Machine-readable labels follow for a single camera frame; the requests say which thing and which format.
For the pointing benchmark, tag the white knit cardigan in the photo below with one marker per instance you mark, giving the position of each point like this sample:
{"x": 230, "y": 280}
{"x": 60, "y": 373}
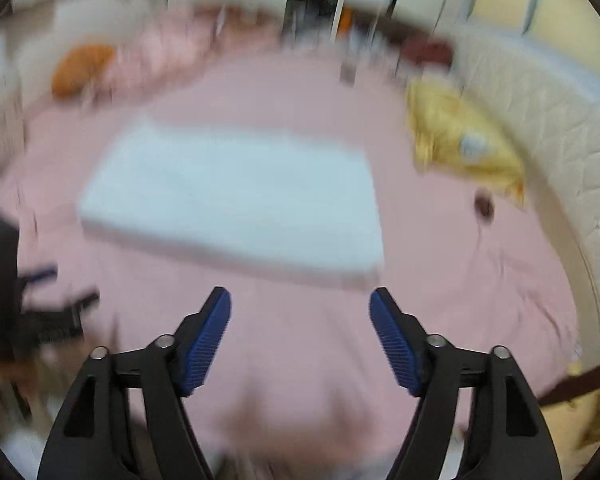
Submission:
{"x": 230, "y": 200}

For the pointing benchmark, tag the small brown round case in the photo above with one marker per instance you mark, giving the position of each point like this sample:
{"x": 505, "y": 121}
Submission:
{"x": 484, "y": 206}

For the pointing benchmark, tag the orange bottle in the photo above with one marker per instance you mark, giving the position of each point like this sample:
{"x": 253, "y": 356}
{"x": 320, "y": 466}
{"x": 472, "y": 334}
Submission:
{"x": 345, "y": 20}

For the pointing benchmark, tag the maroon bag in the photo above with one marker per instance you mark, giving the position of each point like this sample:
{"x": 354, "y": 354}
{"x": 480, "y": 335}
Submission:
{"x": 430, "y": 52}

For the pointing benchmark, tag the orange pumpkin cushion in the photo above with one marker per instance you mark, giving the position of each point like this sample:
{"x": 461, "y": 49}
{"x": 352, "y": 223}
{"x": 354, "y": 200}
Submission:
{"x": 80, "y": 67}

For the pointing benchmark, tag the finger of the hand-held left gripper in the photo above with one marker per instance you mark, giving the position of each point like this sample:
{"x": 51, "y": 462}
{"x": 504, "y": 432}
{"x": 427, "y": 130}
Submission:
{"x": 40, "y": 275}
{"x": 62, "y": 317}

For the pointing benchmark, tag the yellow rabbit print pillow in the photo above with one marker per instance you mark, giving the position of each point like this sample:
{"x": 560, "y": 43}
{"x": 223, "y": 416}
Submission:
{"x": 460, "y": 130}

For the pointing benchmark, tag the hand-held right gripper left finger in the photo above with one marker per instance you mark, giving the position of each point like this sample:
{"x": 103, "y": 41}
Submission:
{"x": 207, "y": 340}

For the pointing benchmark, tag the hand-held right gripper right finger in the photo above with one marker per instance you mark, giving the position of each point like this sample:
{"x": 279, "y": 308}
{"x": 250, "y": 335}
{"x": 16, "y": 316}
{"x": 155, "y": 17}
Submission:
{"x": 392, "y": 340}

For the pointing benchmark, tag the white tufted headboard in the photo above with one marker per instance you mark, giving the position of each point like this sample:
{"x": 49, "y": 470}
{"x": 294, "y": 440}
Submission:
{"x": 555, "y": 150}

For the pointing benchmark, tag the pink duvet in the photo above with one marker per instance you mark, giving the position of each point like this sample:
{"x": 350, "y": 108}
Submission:
{"x": 180, "y": 45}

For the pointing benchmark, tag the pink bed sheet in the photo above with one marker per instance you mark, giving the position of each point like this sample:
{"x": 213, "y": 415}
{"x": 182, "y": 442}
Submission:
{"x": 330, "y": 310}

